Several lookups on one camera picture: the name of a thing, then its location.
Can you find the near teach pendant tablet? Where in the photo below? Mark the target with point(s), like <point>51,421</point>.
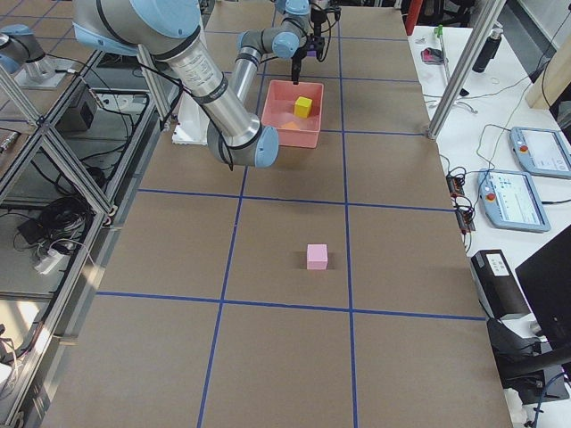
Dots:
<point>511,201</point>

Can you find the yellow foam block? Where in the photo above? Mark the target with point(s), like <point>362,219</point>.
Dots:
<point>302,107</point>

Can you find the white pedestal column base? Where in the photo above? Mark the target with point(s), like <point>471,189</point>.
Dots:
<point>192,123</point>

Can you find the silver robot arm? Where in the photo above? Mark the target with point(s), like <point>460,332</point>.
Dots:
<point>170,31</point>
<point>18,49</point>

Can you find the aluminium frame post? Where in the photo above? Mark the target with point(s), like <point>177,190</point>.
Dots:
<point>488,15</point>

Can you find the far teach pendant tablet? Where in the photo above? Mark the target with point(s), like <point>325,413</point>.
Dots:
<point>541,152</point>

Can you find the pink and grey pouch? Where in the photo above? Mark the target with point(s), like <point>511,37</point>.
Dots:
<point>432,56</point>

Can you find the black rectangular box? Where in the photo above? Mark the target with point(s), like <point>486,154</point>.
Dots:
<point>497,287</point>

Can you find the green handled grabber tool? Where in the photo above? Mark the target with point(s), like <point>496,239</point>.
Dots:
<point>438,32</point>

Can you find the pink plastic bin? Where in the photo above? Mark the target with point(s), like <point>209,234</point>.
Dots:
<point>279,109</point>

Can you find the teach pendant tablet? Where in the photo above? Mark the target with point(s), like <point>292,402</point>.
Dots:
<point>541,152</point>
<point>511,201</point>

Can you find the purple foam block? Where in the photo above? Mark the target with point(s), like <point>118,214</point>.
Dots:
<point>315,47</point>

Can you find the orange foam block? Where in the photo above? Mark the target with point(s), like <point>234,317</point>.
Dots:
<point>291,125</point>

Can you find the pink foam block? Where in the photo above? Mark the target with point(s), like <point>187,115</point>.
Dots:
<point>316,256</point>

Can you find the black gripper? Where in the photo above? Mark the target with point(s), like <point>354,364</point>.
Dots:
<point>317,17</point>
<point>298,56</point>

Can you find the black water bottle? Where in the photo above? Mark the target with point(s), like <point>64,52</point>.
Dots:
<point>488,51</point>

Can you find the black computer monitor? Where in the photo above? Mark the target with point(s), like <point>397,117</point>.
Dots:
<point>545,281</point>

